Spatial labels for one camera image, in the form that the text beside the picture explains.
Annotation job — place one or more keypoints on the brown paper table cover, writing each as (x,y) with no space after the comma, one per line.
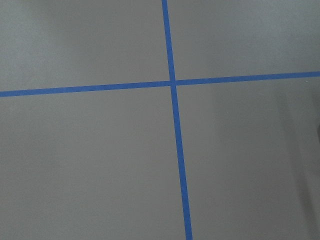
(159,119)

